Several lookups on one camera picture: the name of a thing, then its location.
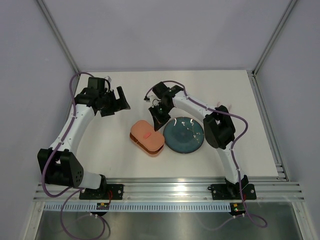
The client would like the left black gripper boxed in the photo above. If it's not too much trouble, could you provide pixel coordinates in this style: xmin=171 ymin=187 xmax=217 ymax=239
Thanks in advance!
xmin=99 ymin=86 xmax=130 ymax=117

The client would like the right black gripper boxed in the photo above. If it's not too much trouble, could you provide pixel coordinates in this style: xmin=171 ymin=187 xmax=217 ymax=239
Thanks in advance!
xmin=149 ymin=102 xmax=173 ymax=131

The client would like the pink lunch box lid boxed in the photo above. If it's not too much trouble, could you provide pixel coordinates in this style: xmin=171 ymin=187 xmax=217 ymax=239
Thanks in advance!
xmin=130 ymin=120 xmax=165 ymax=151

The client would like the pink lunch box base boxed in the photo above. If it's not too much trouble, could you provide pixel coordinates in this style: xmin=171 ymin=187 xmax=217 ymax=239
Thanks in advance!
xmin=129 ymin=133 xmax=165 ymax=157

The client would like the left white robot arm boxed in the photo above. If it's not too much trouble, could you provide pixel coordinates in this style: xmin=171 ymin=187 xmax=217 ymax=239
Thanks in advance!
xmin=37 ymin=86 xmax=130 ymax=199

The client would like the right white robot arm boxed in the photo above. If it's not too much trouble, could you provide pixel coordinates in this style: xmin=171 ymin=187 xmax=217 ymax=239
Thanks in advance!
xmin=144 ymin=82 xmax=249 ymax=199

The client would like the blue ceramic plate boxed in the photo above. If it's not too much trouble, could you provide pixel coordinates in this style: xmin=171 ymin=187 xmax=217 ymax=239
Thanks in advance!
xmin=163 ymin=116 xmax=205 ymax=154

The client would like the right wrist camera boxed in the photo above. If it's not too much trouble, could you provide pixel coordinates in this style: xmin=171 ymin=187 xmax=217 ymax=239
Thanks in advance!
xmin=152 ymin=81 xmax=170 ymax=99

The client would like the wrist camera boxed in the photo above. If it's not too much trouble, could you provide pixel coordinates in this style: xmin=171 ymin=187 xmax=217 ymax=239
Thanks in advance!
xmin=87 ymin=77 xmax=111 ymax=92
xmin=152 ymin=81 xmax=170 ymax=99

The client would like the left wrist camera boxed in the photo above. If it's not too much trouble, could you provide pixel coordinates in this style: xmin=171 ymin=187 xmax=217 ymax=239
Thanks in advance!
xmin=87 ymin=77 xmax=111 ymax=92

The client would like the left black base bracket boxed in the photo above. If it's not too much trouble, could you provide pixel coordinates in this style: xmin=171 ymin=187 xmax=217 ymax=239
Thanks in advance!
xmin=79 ymin=184 xmax=124 ymax=200

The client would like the black base bracket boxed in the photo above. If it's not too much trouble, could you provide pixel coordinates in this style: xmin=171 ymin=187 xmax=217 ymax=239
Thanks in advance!
xmin=79 ymin=184 xmax=124 ymax=200
xmin=207 ymin=183 xmax=257 ymax=200

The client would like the right black base bracket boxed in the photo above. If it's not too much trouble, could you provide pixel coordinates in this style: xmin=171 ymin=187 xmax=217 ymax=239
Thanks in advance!
xmin=207 ymin=183 xmax=257 ymax=200

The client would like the white slotted cable duct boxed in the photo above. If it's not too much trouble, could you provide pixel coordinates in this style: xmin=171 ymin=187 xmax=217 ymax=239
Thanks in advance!
xmin=43 ymin=202 xmax=231 ymax=213

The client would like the aluminium mounting rail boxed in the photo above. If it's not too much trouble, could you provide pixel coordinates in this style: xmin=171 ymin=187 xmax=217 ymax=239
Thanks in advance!
xmin=32 ymin=176 xmax=305 ymax=202

